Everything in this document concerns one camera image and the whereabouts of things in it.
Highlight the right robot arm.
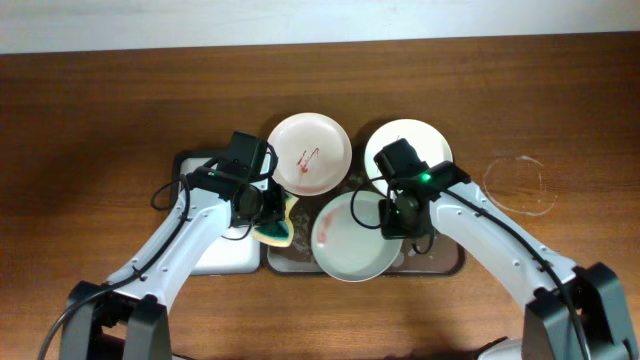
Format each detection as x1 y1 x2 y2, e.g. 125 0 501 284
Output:
374 139 639 360

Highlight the green yellow sponge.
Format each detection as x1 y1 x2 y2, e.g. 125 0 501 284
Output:
251 192 299 248

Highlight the white grey plate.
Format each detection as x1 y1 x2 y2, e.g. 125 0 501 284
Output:
311 191 402 282

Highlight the small black tray white liner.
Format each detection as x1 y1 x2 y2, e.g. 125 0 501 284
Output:
171 150 261 276

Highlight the large brown tray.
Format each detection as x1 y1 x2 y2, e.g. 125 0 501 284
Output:
262 170 465 277

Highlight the cream plate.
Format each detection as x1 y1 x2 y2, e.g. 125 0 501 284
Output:
364 119 453 195

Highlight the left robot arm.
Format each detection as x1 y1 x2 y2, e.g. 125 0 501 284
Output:
38 132 286 359

